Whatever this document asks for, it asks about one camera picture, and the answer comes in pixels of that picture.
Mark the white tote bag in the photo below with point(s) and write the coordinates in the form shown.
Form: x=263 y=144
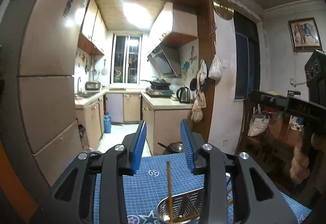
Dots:
x=258 y=122

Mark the beige three-door refrigerator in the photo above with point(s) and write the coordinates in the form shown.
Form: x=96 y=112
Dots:
x=38 y=123

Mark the wooden chopstick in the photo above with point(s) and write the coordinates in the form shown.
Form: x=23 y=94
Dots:
x=169 y=187

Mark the kitchen window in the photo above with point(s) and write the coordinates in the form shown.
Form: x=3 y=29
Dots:
x=125 y=63

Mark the person's right hand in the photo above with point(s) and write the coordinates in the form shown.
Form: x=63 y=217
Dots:
x=299 y=165

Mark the blue water bottle on floor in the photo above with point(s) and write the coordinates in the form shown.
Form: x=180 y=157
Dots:
x=107 y=123

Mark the round gold wall clock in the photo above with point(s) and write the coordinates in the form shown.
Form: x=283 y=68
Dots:
x=224 y=9

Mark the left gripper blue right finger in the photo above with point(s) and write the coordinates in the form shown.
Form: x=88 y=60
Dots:
x=192 y=143

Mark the white hanging plastic bag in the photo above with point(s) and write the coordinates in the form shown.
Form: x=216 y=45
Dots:
x=216 y=69

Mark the black wok on stove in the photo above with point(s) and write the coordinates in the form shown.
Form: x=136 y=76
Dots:
x=158 y=82

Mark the orange wooden cabinet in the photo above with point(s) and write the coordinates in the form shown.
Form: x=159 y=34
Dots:
x=21 y=200

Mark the steel pot on floor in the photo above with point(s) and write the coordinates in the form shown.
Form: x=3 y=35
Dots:
x=172 y=148

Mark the steel electric kettle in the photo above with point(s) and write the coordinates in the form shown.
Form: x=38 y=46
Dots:
x=183 y=95

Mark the wooden chair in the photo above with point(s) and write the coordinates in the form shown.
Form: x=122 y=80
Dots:
x=271 y=105

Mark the blue star-pattern tablecloth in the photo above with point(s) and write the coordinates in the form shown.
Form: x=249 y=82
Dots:
x=144 y=190

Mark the steel utensil holder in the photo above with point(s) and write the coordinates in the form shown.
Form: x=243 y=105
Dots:
x=186 y=207

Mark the steel range hood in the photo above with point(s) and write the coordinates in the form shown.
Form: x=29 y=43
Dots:
x=166 y=60

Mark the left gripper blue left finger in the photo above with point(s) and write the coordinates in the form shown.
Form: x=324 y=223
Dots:
x=134 y=145

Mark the framed wall picture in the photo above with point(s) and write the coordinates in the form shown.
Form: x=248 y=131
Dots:
x=304 y=35

